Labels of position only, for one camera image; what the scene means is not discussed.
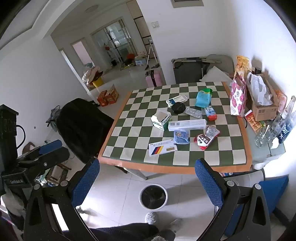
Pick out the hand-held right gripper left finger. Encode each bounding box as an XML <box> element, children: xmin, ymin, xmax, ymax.
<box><xmin>23</xmin><ymin>158</ymin><xmax>100</xmax><ymax>241</ymax></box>

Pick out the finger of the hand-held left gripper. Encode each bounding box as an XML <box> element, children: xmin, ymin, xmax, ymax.
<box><xmin>17</xmin><ymin>140</ymin><xmax>63</xmax><ymax>163</ymax></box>
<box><xmin>18</xmin><ymin>147</ymin><xmax>70</xmax><ymax>184</ymax></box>

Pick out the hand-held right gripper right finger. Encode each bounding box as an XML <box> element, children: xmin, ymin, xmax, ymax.
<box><xmin>195</xmin><ymin>158</ymin><xmax>271</xmax><ymax>241</ymax></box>

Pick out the round grey waste bin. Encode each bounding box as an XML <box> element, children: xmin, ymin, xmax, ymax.
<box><xmin>139</xmin><ymin>184</ymin><xmax>168</xmax><ymax>211</ymax></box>

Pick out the silver blister pack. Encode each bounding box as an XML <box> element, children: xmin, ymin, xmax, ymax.
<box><xmin>184</xmin><ymin>107</ymin><xmax>203</xmax><ymax>119</ymax></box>

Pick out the green blue snack bag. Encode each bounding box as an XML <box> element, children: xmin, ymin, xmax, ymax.
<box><xmin>195</xmin><ymin>88</ymin><xmax>213</xmax><ymax>108</ymax></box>

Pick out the wooden stool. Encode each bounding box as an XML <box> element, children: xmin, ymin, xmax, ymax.
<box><xmin>22</xmin><ymin>142</ymin><xmax>72</xmax><ymax>186</ymax></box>

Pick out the black backpack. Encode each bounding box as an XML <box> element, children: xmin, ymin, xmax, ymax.
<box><xmin>56</xmin><ymin>98</ymin><xmax>115</xmax><ymax>164</ymax></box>

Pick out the red snack wrapper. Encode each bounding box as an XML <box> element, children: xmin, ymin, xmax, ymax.
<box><xmin>194</xmin><ymin>125</ymin><xmax>221</xmax><ymax>151</ymax></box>

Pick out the grey fuzzy slipper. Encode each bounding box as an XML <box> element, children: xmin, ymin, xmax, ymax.
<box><xmin>144</xmin><ymin>211</ymin><xmax>158</xmax><ymax>225</ymax></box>
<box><xmin>170</xmin><ymin>218</ymin><xmax>183</xmax><ymax>231</ymax></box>

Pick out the blue face mask packet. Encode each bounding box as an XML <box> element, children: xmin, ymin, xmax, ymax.
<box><xmin>173</xmin><ymin>129</ymin><xmax>189</xmax><ymax>144</ymax></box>

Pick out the white box with colour stripes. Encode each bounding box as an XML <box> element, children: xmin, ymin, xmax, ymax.
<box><xmin>149</xmin><ymin>139</ymin><xmax>178</xmax><ymax>157</ymax></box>

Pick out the long white box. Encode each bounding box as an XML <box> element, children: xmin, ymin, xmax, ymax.
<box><xmin>168</xmin><ymin>119</ymin><xmax>207</xmax><ymax>132</ymax></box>

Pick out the blue chair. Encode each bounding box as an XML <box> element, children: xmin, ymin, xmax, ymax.
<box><xmin>223</xmin><ymin>170</ymin><xmax>289</xmax><ymax>237</ymax></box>

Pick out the green white checkered tablecloth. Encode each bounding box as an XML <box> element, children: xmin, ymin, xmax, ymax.
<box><xmin>98</xmin><ymin>82</ymin><xmax>252</xmax><ymax>175</ymax></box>

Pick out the small red blue carton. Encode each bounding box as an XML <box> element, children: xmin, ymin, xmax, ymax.
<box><xmin>205</xmin><ymin>106</ymin><xmax>217</xmax><ymax>121</ymax></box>

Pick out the red cardboard box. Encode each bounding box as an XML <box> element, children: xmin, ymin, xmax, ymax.
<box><xmin>97</xmin><ymin>90</ymin><xmax>108</xmax><ymax>107</ymax></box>
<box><xmin>105</xmin><ymin>84</ymin><xmax>119</xmax><ymax>105</ymax></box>

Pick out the orange snack packet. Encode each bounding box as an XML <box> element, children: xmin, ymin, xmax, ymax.
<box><xmin>244</xmin><ymin>110</ymin><xmax>263</xmax><ymax>132</ymax></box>

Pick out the open white box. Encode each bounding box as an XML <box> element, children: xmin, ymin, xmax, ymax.
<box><xmin>151</xmin><ymin>110</ymin><xmax>172</xmax><ymax>131</ymax></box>

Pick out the yellow bin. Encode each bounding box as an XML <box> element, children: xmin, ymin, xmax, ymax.
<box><xmin>92</xmin><ymin>76</ymin><xmax>104</xmax><ymax>88</ymax></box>

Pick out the black round lid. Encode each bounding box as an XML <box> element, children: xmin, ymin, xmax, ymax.
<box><xmin>171</xmin><ymin>103</ymin><xmax>186</xmax><ymax>114</ymax></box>

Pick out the pile of clothes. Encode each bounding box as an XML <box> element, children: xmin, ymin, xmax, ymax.
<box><xmin>81</xmin><ymin>66</ymin><xmax>103</xmax><ymax>85</ymax></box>

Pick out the white blue medicine box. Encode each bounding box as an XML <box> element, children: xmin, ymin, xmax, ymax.
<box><xmin>166</xmin><ymin>95</ymin><xmax>188</xmax><ymax>107</ymax></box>

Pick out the brown cardboard box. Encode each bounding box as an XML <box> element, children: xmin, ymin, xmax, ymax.
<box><xmin>246</xmin><ymin>72</ymin><xmax>279</xmax><ymax>121</ymax></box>

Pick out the pink patterned paper bag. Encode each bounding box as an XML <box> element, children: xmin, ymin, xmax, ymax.
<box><xmin>230</xmin><ymin>71</ymin><xmax>247</xmax><ymax>117</ymax></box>

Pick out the blue patterned bottle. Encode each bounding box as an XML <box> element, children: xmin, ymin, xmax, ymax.
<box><xmin>275</xmin><ymin>113</ymin><xmax>296</xmax><ymax>144</ymax></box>

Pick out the tall clear glass bottle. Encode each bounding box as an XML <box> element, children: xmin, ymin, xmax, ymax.
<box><xmin>270</xmin><ymin>96</ymin><xmax>296</xmax><ymax>139</ymax></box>

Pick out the white plastic bag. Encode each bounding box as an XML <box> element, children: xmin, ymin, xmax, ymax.
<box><xmin>246</xmin><ymin>72</ymin><xmax>273</xmax><ymax>106</ymax></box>

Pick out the white pillow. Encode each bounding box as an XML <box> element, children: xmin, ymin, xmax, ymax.
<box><xmin>199</xmin><ymin>66</ymin><xmax>233</xmax><ymax>82</ymax></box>

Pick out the grey folding cot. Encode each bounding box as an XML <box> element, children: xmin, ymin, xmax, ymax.
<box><xmin>171</xmin><ymin>57</ymin><xmax>206</xmax><ymax>84</ymax></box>

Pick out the pink suitcase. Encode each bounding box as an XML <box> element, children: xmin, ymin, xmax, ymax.
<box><xmin>145</xmin><ymin>69</ymin><xmax>163</xmax><ymax>87</ymax></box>

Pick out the black coat rack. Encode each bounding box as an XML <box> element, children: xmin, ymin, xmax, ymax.
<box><xmin>104</xmin><ymin>28</ymin><xmax>123</xmax><ymax>65</ymax></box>

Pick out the grey chair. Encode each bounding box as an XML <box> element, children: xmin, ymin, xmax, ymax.
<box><xmin>206</xmin><ymin>54</ymin><xmax>234</xmax><ymax>75</ymax></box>

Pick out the yellow snack bag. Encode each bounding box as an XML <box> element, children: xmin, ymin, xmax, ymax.
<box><xmin>236</xmin><ymin>55</ymin><xmax>251</xmax><ymax>77</ymax></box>

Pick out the white mop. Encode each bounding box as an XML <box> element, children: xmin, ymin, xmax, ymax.
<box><xmin>144</xmin><ymin>39</ymin><xmax>155</xmax><ymax>70</ymax></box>

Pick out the black cable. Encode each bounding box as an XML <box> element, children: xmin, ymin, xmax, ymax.
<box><xmin>15</xmin><ymin>125</ymin><xmax>26</xmax><ymax>149</ymax></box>

